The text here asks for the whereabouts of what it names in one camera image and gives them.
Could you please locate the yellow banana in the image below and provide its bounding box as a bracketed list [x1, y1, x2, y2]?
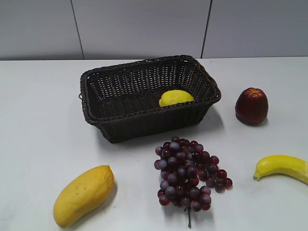
[253, 155, 308, 184]

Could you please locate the red apple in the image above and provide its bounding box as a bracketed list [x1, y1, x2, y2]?
[235, 88, 269, 125]

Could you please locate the purple grape bunch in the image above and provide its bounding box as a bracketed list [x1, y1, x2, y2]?
[154, 136, 233, 218]

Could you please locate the yellow lemon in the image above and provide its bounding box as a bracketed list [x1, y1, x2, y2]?
[159, 90, 194, 107]

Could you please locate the dark woven wicker basket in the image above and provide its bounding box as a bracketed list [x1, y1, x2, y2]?
[79, 55, 221, 143]

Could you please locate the yellow mango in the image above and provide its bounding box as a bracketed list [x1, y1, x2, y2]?
[53, 165, 115, 228]

